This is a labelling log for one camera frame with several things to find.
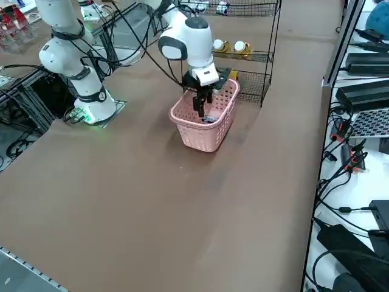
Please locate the black flat device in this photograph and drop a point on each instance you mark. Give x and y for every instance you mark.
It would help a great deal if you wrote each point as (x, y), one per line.
(381, 213)

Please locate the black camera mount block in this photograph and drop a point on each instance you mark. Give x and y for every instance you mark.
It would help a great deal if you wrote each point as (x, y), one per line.
(225, 76)

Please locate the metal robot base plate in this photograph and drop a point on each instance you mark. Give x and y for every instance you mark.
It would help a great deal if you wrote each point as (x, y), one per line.
(118, 105)

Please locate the blue round object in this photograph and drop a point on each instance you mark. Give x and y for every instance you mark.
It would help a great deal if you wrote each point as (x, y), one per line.
(378, 15)

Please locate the blue white biscuit packet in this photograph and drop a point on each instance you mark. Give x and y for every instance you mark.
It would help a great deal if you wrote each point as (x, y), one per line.
(209, 119)
(222, 7)

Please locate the large black power brick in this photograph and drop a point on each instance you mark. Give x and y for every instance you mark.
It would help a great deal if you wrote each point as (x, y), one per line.
(349, 249)

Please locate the yellow oil bottle white cap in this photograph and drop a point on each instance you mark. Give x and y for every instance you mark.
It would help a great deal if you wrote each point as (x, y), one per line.
(240, 46)
(218, 45)

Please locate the checkered calibration board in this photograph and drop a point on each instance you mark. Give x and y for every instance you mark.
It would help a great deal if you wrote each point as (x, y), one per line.
(370, 123)

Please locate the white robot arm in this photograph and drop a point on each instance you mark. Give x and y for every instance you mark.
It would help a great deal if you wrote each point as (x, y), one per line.
(88, 9)
(188, 39)

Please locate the pink plastic basket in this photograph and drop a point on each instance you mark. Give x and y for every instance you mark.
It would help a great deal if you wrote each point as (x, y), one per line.
(200, 137)

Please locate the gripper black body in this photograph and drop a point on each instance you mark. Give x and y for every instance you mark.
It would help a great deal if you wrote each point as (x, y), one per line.
(191, 82)

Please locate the grey metal panel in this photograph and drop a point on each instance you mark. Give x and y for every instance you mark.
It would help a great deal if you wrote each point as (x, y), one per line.
(18, 270)

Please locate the aluminium frame post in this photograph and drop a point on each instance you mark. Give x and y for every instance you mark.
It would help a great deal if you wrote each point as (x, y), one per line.
(343, 45)

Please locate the yellow biscuit box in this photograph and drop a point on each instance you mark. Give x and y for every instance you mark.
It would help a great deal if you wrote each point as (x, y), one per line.
(234, 75)

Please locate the clear acrylic rack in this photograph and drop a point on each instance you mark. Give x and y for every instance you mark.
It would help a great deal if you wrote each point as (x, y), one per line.
(15, 30)

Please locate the red black power strip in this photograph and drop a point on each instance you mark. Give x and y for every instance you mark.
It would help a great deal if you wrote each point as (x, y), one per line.
(354, 161)
(340, 129)

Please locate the white snack packet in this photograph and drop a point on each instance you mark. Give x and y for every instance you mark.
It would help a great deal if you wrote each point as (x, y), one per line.
(204, 7)

